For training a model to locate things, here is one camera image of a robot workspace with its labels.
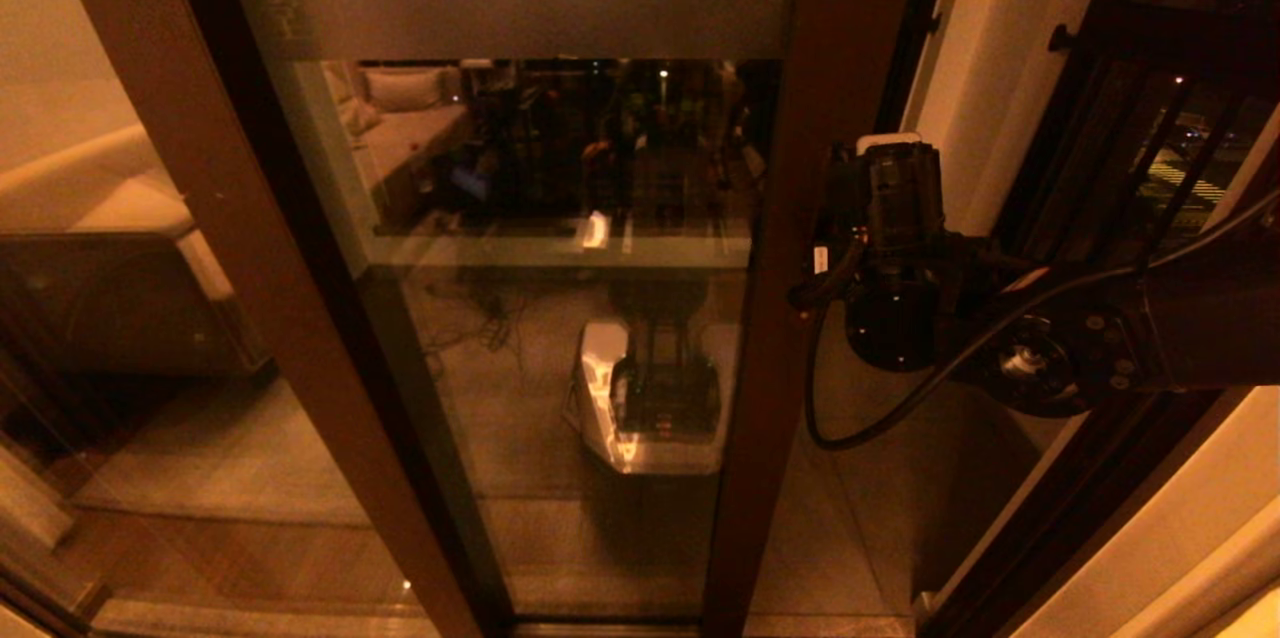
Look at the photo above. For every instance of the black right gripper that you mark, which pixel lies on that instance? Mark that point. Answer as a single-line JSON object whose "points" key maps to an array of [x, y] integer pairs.
{"points": [[838, 218]]}

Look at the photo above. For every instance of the brown framed sliding glass door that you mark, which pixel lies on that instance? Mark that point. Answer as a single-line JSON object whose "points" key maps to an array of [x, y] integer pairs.
{"points": [[840, 18]]}

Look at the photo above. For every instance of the dark wooden door jamb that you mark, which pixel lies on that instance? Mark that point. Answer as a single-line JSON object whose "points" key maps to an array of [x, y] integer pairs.
{"points": [[1100, 518]]}

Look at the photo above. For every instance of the brown framed fixed glass panel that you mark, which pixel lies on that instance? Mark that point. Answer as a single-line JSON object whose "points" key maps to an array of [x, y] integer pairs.
{"points": [[150, 68]]}

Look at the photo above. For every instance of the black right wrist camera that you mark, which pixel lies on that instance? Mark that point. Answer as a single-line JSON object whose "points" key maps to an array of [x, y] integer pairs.
{"points": [[885, 140]]}

